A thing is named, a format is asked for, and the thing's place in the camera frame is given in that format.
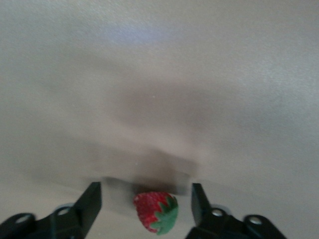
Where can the red strawberry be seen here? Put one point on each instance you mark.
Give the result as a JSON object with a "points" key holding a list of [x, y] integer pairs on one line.
{"points": [[147, 209]]}

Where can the brown table cover sheet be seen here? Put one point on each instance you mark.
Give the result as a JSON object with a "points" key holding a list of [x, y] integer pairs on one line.
{"points": [[159, 74]]}

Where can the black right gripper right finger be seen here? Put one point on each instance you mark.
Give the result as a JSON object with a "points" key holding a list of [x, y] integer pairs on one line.
{"points": [[219, 226]]}

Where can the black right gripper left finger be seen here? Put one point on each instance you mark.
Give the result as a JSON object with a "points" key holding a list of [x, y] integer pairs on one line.
{"points": [[62, 224]]}

